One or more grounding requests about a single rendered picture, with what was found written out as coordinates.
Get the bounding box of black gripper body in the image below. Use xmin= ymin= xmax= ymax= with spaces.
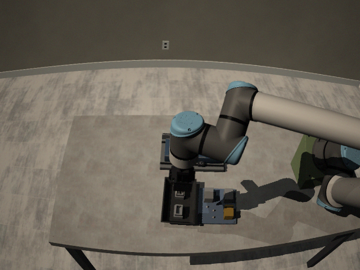
xmin=170 ymin=165 xmax=194 ymax=192

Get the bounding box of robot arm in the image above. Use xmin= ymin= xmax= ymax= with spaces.
xmin=169 ymin=81 xmax=360 ymax=212

